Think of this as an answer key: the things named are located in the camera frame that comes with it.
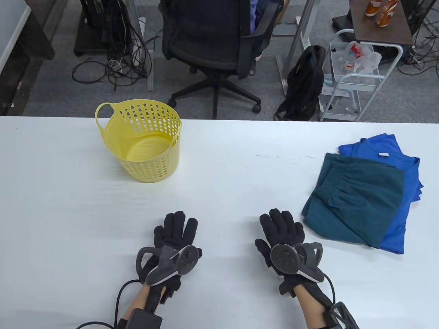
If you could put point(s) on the grey metal foot plate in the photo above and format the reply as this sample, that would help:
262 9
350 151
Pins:
286 31

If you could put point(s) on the white desk with dark frame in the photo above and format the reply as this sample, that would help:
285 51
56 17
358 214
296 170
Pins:
10 31

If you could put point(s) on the grey handheld controller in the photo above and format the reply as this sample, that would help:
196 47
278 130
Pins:
284 258
187 260

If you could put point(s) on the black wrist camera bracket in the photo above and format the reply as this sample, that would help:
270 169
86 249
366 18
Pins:
286 288
168 294

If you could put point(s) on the white plastic bag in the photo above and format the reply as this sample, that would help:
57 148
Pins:
367 60

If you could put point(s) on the brown side table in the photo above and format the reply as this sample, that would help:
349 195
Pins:
363 27

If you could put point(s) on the black forearm box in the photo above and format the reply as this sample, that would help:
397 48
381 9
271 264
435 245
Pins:
144 320

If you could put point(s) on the black office chair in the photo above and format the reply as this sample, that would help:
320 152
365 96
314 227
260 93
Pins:
202 31

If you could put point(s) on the dark teal clothes garment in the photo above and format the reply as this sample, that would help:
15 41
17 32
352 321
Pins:
356 202

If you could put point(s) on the orange drink bottle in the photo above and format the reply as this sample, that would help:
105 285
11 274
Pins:
372 8
384 15

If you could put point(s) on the silver metal desk leg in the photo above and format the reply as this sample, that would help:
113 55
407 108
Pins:
301 34

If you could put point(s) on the white metal desk leg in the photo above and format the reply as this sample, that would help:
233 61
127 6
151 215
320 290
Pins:
150 68

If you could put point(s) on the black computer tower stand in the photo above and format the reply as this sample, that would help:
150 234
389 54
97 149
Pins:
99 20

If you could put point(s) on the person's right hand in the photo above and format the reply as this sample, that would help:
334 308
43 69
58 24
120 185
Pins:
284 229

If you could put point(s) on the blue clothes shirt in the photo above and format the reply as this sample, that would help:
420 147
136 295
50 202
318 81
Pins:
401 219

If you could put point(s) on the person's right forearm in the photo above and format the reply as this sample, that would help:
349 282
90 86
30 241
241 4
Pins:
312 313

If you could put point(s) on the person's left hand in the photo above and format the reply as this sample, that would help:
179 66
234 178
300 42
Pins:
175 229

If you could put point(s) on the black backpack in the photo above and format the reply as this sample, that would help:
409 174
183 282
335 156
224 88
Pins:
303 82

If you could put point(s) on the yellow laundry basket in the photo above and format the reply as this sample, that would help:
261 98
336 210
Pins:
151 150

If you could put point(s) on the white utility cart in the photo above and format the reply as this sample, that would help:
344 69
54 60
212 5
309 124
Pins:
363 85

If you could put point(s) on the black flat stand base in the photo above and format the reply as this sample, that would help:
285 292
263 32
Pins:
343 22

